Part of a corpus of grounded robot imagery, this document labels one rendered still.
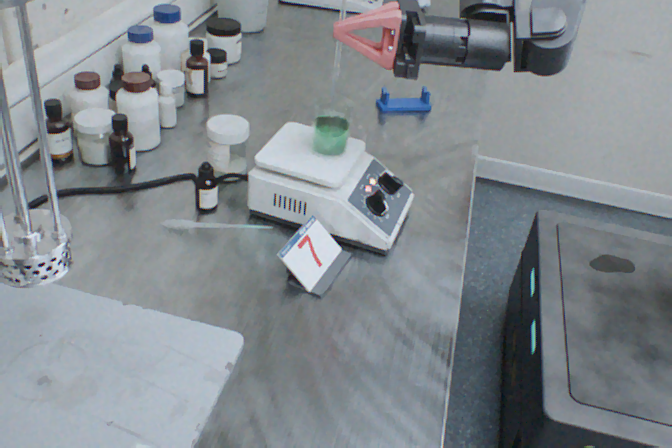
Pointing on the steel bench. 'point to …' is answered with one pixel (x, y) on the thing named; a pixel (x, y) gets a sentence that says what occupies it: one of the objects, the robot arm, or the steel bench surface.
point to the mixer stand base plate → (105, 372)
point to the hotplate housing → (318, 205)
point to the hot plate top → (323, 173)
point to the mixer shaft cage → (60, 247)
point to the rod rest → (404, 102)
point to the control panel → (385, 197)
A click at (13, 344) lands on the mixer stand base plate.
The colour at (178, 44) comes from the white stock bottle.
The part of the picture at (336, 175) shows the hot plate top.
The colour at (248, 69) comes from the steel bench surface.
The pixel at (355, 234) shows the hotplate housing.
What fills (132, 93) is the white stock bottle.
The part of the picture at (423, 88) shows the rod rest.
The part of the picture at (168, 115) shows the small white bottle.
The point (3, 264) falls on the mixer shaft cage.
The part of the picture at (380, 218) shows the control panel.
